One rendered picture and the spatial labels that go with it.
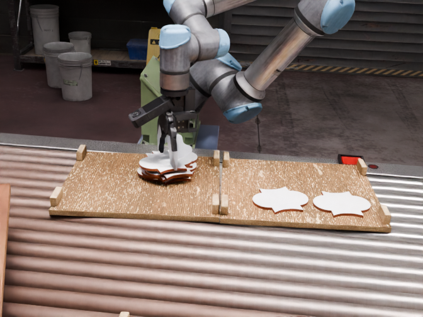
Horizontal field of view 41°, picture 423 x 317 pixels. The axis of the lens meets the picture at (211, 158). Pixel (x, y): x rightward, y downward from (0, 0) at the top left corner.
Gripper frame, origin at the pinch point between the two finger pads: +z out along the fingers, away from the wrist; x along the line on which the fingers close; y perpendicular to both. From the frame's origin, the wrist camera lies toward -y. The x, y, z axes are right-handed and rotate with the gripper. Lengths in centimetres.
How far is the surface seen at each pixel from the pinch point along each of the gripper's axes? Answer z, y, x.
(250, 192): 5.2, 18.1, -15.2
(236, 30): 58, 219, 405
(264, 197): 4.4, 19.4, -20.5
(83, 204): 5.2, -23.8, -7.4
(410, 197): 7, 60, -29
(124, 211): 5.2, -15.2, -14.0
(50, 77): 90, 22, 389
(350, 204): 4.4, 38.4, -30.9
